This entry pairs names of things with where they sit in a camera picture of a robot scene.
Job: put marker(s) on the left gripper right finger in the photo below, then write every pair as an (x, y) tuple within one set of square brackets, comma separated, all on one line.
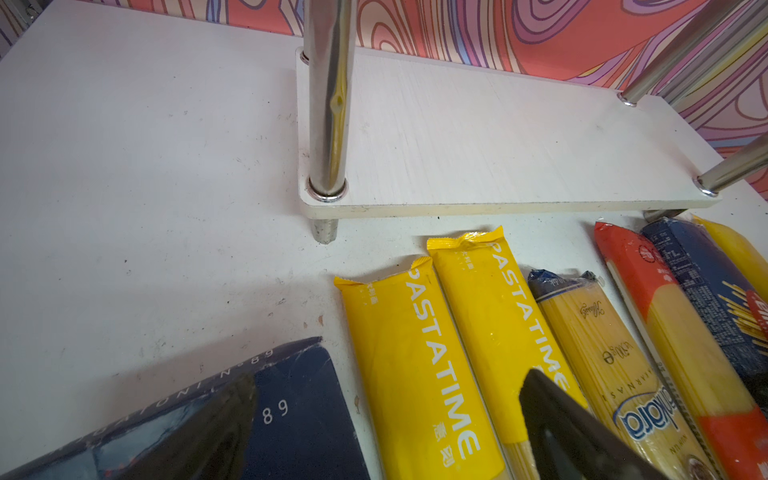
[(568, 442)]

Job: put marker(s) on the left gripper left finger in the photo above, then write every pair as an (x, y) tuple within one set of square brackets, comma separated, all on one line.
[(211, 445)]

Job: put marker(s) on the blue Barilla spaghetti bag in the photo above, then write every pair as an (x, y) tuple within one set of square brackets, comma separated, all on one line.
[(720, 294)]

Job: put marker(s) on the yellow clear spaghetti bag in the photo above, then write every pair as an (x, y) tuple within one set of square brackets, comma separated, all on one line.
[(740, 251)]

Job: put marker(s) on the blue Barilla pasta box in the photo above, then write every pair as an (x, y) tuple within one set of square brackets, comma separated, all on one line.
[(278, 415)]

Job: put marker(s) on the white two-tier shelf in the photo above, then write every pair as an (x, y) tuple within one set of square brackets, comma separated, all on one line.
[(380, 135)]

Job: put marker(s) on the clear blue Ankara spaghetti bag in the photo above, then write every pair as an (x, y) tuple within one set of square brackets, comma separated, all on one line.
[(614, 375)]

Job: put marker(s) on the yellow Pastatime bag right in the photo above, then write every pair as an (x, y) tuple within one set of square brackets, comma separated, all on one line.
[(504, 333)]

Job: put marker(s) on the yellow pastatime bag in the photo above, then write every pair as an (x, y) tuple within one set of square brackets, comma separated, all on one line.
[(429, 416), (504, 333)]

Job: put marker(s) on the yellow Pastatime bag left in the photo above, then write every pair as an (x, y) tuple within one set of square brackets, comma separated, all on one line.
[(429, 416)]

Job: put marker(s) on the red spaghetti bag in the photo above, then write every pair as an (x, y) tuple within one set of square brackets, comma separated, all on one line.
[(717, 405)]

